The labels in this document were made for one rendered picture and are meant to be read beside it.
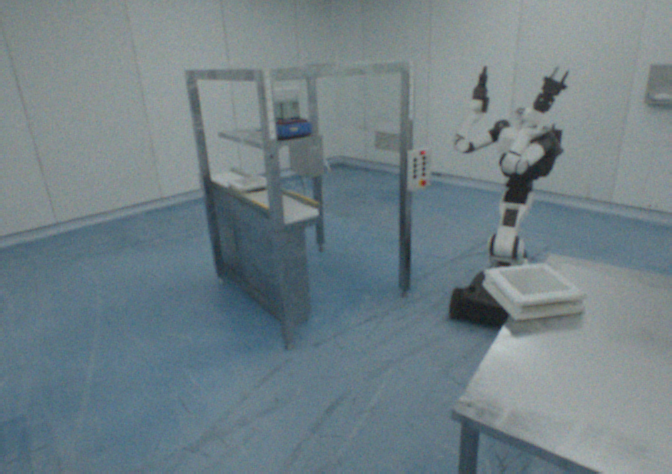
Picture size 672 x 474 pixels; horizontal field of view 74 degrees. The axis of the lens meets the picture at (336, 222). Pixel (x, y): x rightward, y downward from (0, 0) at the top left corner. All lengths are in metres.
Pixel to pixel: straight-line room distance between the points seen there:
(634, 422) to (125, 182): 5.35
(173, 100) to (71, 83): 1.10
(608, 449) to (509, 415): 0.21
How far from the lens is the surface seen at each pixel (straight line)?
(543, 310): 1.65
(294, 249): 2.78
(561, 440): 1.24
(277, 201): 2.39
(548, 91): 2.56
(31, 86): 5.52
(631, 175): 5.42
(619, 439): 1.29
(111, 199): 5.80
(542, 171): 2.96
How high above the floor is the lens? 1.65
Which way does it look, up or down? 20 degrees down
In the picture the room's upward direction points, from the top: 3 degrees counter-clockwise
